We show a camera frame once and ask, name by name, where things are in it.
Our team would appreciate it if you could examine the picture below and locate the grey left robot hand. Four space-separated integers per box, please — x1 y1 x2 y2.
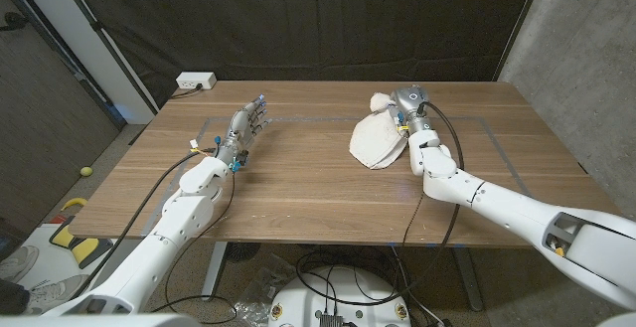
214 94 272 173

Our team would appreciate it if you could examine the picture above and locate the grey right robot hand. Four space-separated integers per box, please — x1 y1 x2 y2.
390 84 434 136

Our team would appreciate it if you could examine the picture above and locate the white terry cloth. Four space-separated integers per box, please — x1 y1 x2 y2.
348 91 410 171

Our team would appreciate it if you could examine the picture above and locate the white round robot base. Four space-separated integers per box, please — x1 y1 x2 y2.
267 265 412 327

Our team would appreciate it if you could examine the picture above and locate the white power strip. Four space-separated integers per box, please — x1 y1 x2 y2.
175 72 218 91

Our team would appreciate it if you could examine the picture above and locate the black ribbed round object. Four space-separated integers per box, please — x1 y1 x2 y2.
226 242 262 264

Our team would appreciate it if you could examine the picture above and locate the black backdrop curtain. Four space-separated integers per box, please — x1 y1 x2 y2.
64 0 541 110

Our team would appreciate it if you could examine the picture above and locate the black backdrop stand pole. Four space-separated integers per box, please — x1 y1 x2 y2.
52 0 159 115
490 0 548 82

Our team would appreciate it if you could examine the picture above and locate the white table leg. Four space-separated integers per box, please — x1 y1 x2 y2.
200 241 229 302

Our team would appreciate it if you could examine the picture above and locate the clear plastic bag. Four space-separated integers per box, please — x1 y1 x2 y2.
233 254 300 326

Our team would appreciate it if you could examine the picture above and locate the yellow banana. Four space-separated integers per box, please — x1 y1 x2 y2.
61 197 89 212

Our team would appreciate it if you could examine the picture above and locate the grey table leg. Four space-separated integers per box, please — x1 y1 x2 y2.
450 246 486 313

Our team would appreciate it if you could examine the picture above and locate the yellow and black object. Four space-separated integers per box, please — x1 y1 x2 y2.
48 216 114 269

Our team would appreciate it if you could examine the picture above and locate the white floor board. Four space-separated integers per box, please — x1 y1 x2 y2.
14 222 121 294

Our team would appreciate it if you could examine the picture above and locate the grey sneaker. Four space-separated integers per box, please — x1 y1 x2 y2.
0 245 40 282
22 273 91 316

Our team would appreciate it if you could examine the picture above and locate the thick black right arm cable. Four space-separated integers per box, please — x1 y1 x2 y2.
295 100 466 307

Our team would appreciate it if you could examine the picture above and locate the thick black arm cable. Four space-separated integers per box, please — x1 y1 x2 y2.
74 148 218 296
295 100 466 307

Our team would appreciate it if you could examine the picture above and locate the black power strip cable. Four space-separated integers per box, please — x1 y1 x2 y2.
168 83 204 100

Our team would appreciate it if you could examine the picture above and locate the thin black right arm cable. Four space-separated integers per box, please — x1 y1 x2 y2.
399 191 426 248

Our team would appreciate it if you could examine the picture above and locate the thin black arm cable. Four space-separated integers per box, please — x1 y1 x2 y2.
399 191 426 248
148 172 239 326

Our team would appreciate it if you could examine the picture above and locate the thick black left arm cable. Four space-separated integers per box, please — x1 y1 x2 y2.
74 148 218 296

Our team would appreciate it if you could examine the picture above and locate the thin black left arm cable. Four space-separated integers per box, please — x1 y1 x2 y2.
148 172 239 326

